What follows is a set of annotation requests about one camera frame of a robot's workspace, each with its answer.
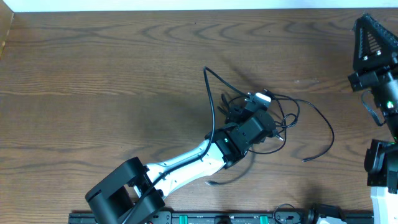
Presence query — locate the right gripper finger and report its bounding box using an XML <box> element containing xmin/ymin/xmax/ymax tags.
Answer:
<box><xmin>362</xmin><ymin>14</ymin><xmax>397</xmax><ymax>62</ymax></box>
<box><xmin>353</xmin><ymin>13</ymin><xmax>389</xmax><ymax>71</ymax></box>

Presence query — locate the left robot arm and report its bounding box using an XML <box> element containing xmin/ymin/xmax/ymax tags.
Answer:
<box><xmin>85</xmin><ymin>93</ymin><xmax>277</xmax><ymax>224</ymax></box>

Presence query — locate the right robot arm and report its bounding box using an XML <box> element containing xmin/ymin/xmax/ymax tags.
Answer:
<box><xmin>348</xmin><ymin>14</ymin><xmax>397</xmax><ymax>223</ymax></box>

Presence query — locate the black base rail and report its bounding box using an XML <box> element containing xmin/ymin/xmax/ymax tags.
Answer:
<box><xmin>67</xmin><ymin>211</ymin><xmax>374</xmax><ymax>224</ymax></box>

